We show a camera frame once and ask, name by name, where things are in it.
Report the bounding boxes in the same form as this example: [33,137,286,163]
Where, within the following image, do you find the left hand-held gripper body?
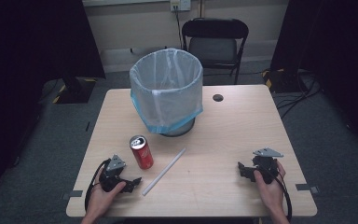
[98,154,127,193]

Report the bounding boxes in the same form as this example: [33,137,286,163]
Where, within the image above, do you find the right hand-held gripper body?
[251,147,284,185]

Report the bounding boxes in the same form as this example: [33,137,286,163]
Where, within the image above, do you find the person's left hand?
[86,167,127,220]

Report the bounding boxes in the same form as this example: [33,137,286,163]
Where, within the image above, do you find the person's right hand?
[253,160,288,217]

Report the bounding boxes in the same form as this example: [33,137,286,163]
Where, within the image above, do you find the red drink can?
[129,134,155,171]

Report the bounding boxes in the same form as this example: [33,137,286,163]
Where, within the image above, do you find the white paper straw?
[141,147,187,197]

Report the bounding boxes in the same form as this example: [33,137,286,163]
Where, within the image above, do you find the grey tape strip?
[61,189,84,201]
[295,183,321,195]

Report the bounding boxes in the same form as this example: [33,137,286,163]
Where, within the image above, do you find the grey round trash bin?
[129,47,205,138]

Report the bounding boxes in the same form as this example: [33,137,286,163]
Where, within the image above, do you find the black stand base striped tape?
[261,68,310,94]
[51,77,98,105]

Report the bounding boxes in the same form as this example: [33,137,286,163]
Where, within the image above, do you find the translucent blue-edged bin liner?
[129,47,205,135]

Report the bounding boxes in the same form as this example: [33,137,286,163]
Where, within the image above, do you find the black folding chair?
[181,17,250,86]

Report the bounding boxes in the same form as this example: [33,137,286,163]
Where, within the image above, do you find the black curtain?
[0,0,107,216]
[269,0,358,151]

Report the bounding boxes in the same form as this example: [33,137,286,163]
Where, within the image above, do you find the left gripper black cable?
[84,158,112,213]

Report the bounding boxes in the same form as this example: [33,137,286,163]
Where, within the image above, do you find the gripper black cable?
[84,158,112,213]
[260,167,294,222]

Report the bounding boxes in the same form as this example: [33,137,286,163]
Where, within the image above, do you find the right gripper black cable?
[260,167,294,222]

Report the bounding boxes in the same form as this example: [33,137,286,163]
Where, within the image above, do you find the bundle of black floor cables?
[273,70,323,119]

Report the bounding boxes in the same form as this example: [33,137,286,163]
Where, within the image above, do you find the black wall socket cable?
[173,5,185,51]

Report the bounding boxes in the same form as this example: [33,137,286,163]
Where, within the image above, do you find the white wall socket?
[170,0,192,13]

